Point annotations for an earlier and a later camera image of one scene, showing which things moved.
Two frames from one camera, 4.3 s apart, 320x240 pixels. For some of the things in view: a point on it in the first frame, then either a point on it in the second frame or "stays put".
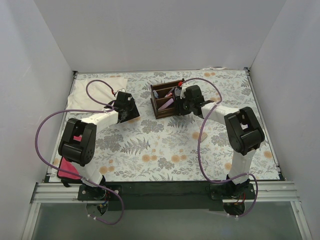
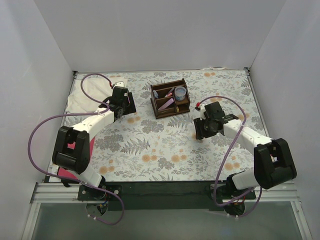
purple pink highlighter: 166,105 stays put
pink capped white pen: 170,93 stays put
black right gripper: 178,104 -> 199,128
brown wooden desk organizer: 163,99 stays put
